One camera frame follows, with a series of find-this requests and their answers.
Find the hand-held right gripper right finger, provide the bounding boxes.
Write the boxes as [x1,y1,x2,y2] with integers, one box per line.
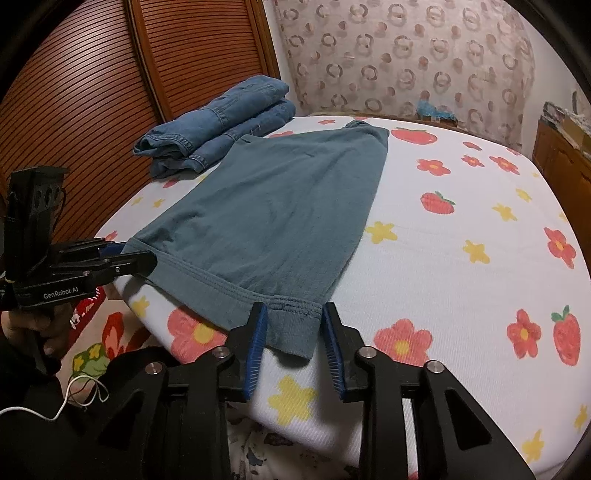
[322,301,536,480]

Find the circle patterned curtain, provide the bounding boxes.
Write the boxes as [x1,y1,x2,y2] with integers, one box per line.
[271,0,537,149]

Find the folded blue jeans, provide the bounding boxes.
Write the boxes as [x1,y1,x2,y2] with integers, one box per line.
[133,75,297,179]

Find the brown louvred wooden wardrobe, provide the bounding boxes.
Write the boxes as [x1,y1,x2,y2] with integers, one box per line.
[0,0,281,243]

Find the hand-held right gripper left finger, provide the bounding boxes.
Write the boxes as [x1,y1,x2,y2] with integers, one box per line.
[92,302,269,480]

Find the wooden sideboard cabinet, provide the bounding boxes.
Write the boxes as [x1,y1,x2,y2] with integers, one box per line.
[532,117,591,224]

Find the white floral bed sheet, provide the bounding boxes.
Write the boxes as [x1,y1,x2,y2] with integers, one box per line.
[95,114,591,480]

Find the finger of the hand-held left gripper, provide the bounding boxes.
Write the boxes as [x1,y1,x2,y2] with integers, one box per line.
[104,249,158,283]
[92,237,126,258]

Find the teal shirt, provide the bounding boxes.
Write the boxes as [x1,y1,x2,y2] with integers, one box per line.
[124,121,391,361]

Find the colourful floral blanket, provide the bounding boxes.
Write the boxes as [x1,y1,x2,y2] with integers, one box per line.
[60,284,185,384]

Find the person's left hand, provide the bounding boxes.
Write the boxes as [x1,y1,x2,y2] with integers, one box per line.
[0,305,75,361]

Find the white cable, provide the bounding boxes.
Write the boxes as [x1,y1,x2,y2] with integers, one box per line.
[0,374,110,422]

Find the cardboard box with blue cloth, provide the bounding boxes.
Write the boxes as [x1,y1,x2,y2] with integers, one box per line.
[416,99,460,127]

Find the cardboard box of packets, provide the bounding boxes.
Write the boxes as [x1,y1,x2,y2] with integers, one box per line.
[542,99,591,139]

